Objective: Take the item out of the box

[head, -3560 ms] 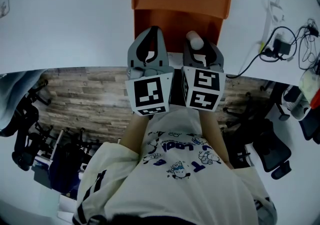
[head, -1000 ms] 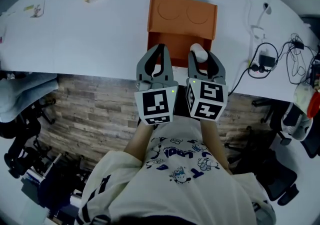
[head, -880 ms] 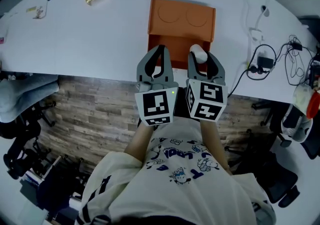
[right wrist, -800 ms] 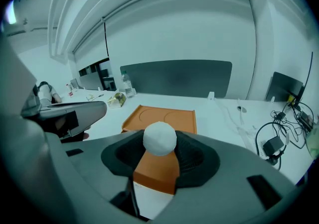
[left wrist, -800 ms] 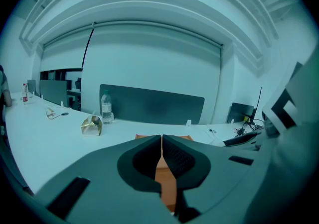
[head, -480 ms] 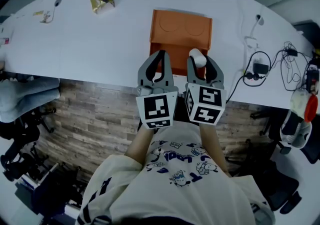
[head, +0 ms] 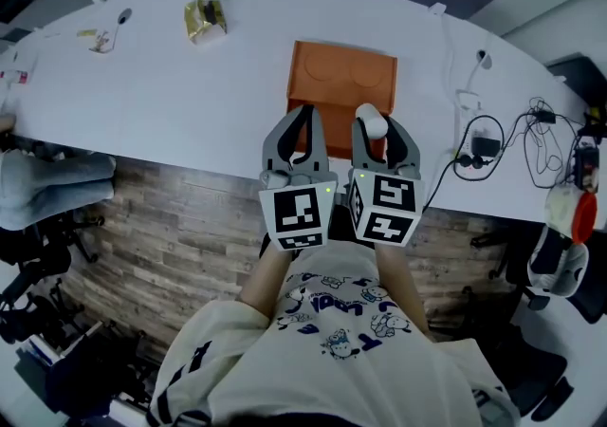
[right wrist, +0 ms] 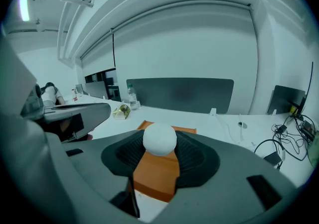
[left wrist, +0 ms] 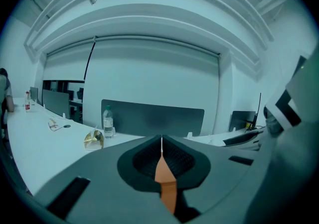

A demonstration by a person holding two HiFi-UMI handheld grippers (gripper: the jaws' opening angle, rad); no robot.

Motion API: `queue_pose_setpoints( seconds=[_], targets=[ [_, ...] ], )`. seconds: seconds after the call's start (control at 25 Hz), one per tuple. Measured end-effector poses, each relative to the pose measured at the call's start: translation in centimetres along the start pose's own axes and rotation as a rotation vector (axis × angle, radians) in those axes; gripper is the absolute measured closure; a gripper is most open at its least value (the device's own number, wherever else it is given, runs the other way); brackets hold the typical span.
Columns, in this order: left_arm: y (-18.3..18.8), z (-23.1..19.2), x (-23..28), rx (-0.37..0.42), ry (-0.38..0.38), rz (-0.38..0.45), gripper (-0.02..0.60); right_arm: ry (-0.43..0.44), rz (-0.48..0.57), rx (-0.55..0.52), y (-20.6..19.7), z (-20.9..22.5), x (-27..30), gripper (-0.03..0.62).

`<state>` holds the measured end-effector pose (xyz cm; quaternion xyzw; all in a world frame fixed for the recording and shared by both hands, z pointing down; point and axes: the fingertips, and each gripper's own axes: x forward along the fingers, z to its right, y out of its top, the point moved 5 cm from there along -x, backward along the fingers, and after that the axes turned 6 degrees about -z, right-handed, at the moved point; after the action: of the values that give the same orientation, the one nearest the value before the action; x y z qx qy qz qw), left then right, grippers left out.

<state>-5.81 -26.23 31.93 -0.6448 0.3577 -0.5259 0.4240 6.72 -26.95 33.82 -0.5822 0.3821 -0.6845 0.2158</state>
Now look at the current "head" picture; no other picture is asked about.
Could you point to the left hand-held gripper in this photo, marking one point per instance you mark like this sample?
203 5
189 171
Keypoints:
296 211

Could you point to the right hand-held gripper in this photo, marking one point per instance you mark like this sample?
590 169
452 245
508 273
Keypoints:
391 207

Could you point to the white plastic cylinder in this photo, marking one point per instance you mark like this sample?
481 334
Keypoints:
372 121

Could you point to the orange box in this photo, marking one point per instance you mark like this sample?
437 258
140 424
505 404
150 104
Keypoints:
332 79

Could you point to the person's left forearm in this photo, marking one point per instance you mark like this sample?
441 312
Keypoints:
272 283

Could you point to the person's right forearm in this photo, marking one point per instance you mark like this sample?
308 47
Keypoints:
400 287

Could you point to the person's black trousers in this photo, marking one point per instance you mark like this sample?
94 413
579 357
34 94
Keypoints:
340 221

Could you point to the black power plug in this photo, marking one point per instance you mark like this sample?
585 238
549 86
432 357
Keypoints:
474 161

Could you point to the white power strip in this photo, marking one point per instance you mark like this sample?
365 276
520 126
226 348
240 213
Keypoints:
469 121

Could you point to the black power adapter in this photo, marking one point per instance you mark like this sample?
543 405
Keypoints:
484 145

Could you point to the small black charger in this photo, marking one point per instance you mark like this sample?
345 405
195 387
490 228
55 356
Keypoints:
545 117

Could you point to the container with red lid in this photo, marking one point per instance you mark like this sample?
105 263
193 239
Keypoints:
562 207

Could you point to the black electronic device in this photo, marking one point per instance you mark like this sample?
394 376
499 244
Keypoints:
587 164

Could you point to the white and black office chair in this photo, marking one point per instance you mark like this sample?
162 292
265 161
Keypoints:
559 268

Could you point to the person's white printed shirt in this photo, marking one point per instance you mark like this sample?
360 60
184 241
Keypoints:
355 377

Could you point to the small yellow packet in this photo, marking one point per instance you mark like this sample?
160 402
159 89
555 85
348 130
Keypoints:
86 33

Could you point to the red label bottle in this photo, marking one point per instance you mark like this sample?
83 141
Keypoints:
21 77

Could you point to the black bag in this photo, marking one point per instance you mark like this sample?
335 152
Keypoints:
95 382

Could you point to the white divider bracket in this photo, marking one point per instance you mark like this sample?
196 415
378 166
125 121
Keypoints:
437 9

